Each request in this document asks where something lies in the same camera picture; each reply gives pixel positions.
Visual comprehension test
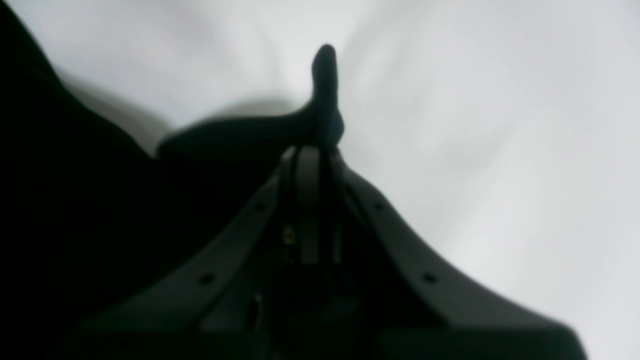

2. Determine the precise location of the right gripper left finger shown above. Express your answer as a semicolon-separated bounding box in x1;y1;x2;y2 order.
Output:
65;146;321;360

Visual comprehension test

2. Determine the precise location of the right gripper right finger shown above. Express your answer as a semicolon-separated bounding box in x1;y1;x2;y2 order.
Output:
327;150;586;360

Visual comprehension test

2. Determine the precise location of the black T-shirt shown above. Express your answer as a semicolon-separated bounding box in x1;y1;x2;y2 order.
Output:
1;2;344;360

